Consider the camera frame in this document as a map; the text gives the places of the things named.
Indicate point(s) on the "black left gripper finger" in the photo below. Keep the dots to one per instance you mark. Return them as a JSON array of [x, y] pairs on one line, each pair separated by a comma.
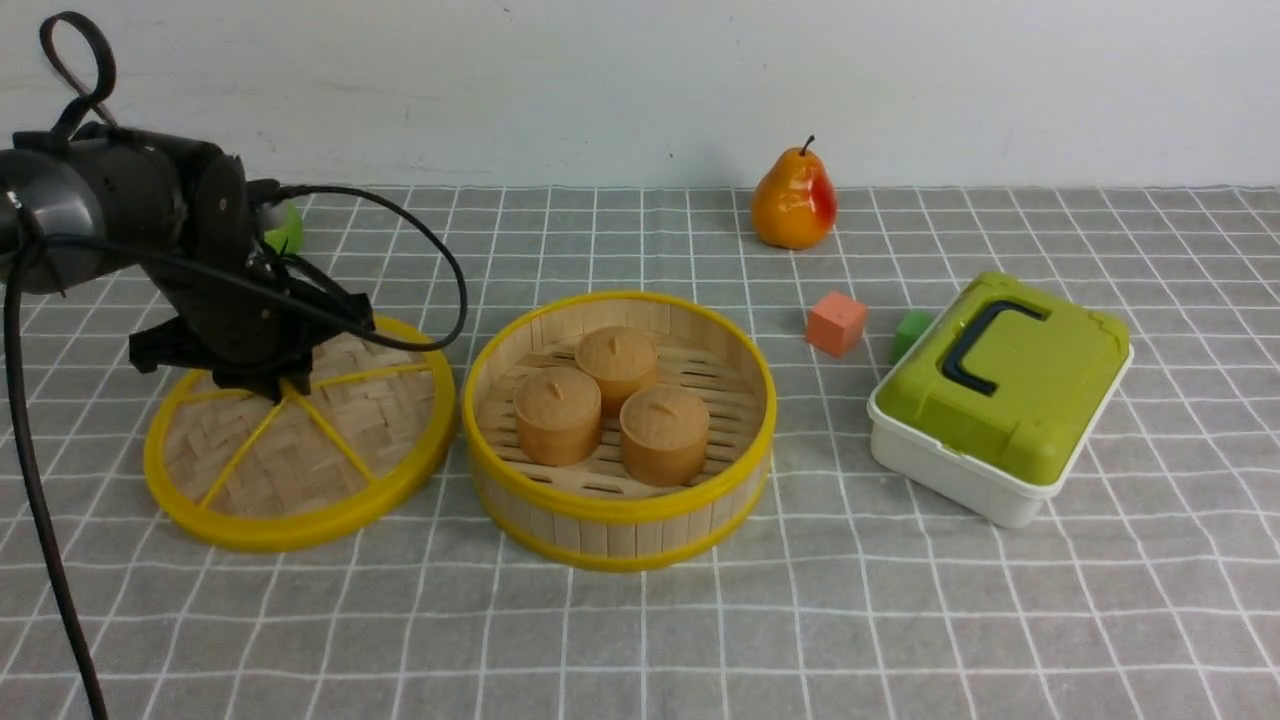
[[352, 308]]

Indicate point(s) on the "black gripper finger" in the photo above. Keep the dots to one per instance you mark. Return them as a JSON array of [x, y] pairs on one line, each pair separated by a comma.
[[170, 343]]

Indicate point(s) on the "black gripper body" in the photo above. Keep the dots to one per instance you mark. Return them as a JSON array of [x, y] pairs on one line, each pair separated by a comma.
[[252, 339]]

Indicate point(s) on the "yellow woven steamer lid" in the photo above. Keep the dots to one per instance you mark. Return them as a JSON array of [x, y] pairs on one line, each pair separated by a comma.
[[248, 474]]

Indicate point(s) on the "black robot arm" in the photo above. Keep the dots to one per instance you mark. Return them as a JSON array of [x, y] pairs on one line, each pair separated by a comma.
[[111, 198]]

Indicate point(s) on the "yellow bamboo steamer basket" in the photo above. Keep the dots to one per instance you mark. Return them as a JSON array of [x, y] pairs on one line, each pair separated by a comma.
[[592, 515]]

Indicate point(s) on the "white box green lid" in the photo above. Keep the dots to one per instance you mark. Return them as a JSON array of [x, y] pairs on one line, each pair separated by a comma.
[[992, 406]]

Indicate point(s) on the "green striped ball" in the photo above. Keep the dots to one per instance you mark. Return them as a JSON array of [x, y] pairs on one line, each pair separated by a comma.
[[282, 227]]

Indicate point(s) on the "brown toy bun left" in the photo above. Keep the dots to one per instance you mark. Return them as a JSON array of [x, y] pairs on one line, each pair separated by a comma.
[[558, 413]]

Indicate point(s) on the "brown toy bun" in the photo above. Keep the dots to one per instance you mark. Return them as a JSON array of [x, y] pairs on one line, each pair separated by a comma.
[[621, 360], [558, 413], [664, 436]]

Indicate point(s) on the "brown toy bun back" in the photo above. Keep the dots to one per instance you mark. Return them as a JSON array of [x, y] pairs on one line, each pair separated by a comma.
[[621, 360]]

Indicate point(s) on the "brown toy bun right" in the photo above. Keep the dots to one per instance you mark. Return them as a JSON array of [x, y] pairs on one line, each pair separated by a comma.
[[664, 436]]

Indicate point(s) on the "orange red toy pear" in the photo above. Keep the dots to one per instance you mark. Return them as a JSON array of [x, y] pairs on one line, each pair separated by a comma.
[[794, 205]]

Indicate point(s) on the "orange cube block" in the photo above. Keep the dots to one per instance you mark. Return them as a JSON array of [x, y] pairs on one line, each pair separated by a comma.
[[836, 323]]

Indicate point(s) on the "green cube block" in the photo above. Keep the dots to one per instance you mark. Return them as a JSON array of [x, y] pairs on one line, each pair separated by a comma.
[[913, 325]]

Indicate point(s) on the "grey checked tablecloth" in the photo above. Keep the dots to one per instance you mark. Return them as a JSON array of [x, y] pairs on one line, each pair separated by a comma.
[[1146, 590]]

